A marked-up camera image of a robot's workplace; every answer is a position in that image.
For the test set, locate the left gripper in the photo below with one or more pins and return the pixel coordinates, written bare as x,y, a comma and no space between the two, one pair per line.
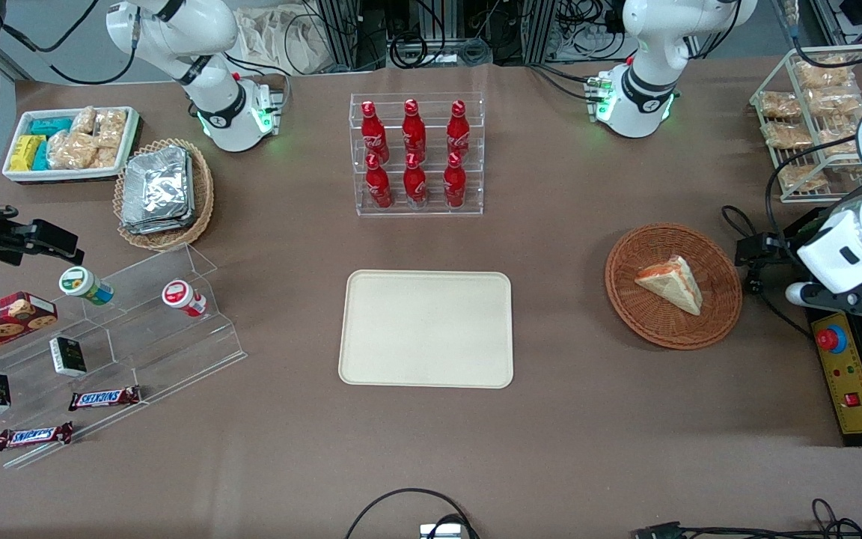
778,247

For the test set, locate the triangular sandwich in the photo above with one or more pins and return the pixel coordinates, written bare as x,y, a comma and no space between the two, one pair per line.
672,284

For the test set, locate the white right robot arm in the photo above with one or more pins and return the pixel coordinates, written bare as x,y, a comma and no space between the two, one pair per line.
191,37

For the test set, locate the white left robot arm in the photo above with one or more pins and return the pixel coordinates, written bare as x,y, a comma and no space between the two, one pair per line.
648,52

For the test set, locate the brown round wicker basket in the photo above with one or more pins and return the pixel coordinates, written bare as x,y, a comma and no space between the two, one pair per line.
648,322

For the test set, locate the light oval wicker basket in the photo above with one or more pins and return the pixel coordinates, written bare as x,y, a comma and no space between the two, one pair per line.
203,195

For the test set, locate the cream plastic tray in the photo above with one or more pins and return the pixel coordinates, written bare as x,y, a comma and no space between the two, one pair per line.
426,329

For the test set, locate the green lid cup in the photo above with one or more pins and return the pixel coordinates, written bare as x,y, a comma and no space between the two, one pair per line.
83,284

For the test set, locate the white rectangular snack bin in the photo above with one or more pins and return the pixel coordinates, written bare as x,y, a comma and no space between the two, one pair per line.
64,175

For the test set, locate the teal snack pack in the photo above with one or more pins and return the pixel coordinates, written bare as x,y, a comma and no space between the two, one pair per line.
49,126
41,157

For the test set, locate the clear rice cracker bag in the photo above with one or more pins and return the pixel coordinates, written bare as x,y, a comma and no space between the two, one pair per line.
72,151
105,158
111,127
84,120

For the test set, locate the yellow snack pack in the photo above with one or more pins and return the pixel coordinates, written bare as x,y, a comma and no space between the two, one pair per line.
25,153

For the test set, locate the red emergency stop button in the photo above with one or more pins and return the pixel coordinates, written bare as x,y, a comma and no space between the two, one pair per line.
832,340

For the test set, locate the silver foil pack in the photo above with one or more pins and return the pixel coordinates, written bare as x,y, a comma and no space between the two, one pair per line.
156,183
169,227

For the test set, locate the red lid cup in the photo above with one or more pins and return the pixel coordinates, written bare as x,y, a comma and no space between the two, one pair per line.
180,296

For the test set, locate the yellow control panel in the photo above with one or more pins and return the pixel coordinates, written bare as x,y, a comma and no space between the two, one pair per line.
846,374

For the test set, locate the clear acrylic stepped display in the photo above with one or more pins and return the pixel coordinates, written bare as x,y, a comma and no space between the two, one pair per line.
161,352

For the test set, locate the snickers chocolate bar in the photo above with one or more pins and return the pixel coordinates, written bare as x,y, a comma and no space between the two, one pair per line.
33,436
104,397

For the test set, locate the white cloth bag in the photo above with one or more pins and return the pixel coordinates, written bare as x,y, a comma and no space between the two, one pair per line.
281,37

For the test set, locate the red cola bottle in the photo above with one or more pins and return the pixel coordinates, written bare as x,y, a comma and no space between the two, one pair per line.
379,187
373,127
413,127
455,186
415,186
459,127

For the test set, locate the clear acrylic bottle rack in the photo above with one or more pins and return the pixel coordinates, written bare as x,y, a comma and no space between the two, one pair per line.
416,213

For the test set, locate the silver device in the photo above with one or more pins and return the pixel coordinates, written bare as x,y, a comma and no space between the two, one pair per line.
442,531

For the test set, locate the black left camera mount bracket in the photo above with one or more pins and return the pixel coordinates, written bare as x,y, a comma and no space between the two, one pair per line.
861,301

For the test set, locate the small red rocker switch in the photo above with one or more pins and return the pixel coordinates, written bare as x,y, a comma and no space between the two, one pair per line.
852,399

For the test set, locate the aluminium frame post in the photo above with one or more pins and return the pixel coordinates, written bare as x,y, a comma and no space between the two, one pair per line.
539,30
341,30

